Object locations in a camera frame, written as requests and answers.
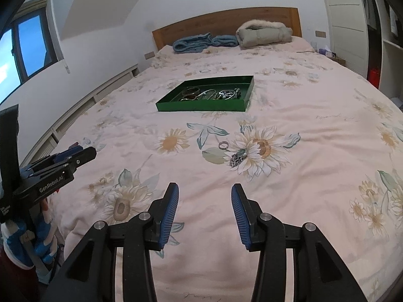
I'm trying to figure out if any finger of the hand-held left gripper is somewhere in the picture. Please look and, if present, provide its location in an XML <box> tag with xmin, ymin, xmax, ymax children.
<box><xmin>61</xmin><ymin>146</ymin><xmax>97</xmax><ymax>174</ymax></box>
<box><xmin>30</xmin><ymin>146</ymin><xmax>85</xmax><ymax>173</ymax></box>

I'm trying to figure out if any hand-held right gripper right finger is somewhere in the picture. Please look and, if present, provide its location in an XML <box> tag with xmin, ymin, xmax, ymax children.
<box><xmin>231</xmin><ymin>183</ymin><xmax>367</xmax><ymax>302</ymax></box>

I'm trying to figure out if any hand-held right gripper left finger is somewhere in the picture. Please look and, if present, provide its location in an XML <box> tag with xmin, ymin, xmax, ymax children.
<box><xmin>47</xmin><ymin>182</ymin><xmax>180</xmax><ymax>302</ymax></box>

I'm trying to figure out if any dark ornate pendant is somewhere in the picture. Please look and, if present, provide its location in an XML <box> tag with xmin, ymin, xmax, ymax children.
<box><xmin>231</xmin><ymin>149</ymin><xmax>249</xmax><ymax>168</ymax></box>

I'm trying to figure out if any green tray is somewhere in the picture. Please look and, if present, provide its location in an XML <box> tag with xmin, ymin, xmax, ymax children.
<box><xmin>156</xmin><ymin>75</ymin><xmax>255</xmax><ymax>113</ymax></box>

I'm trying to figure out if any dark brown bangle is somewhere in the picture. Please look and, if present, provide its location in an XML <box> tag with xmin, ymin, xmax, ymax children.
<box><xmin>180</xmin><ymin>86</ymin><xmax>202</xmax><ymax>98</ymax></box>

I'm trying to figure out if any person's left forearm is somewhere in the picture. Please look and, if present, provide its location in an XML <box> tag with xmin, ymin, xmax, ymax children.
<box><xmin>0</xmin><ymin>245</ymin><xmax>43</xmax><ymax>302</ymax></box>

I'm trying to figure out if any person's left hand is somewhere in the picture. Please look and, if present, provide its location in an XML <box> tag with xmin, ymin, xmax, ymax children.
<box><xmin>0</xmin><ymin>197</ymin><xmax>61</xmax><ymax>270</ymax></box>

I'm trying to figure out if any dark framed window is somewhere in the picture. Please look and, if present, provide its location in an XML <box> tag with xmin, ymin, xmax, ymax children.
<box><xmin>0</xmin><ymin>0</ymin><xmax>61</xmax><ymax>102</ymax></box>

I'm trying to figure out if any floral bedsheet bed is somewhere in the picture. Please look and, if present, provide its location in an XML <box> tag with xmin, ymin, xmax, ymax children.
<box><xmin>19</xmin><ymin>36</ymin><xmax>403</xmax><ymax>302</ymax></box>

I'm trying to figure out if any folded blue blanket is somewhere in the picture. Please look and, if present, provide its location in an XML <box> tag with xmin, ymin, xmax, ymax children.
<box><xmin>173</xmin><ymin>32</ymin><xmax>239</xmax><ymax>53</ymax></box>

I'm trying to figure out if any beige fur-trimmed jacket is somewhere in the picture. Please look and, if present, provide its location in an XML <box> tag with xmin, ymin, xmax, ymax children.
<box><xmin>236</xmin><ymin>19</ymin><xmax>293</xmax><ymax>49</ymax></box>

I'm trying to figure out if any wooden headboard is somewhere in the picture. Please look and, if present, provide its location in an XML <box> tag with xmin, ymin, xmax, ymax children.
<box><xmin>152</xmin><ymin>7</ymin><xmax>302</xmax><ymax>51</ymax></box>

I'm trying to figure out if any white wardrobe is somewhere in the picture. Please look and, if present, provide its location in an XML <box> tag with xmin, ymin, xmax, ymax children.
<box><xmin>318</xmin><ymin>0</ymin><xmax>403</xmax><ymax>107</ymax></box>

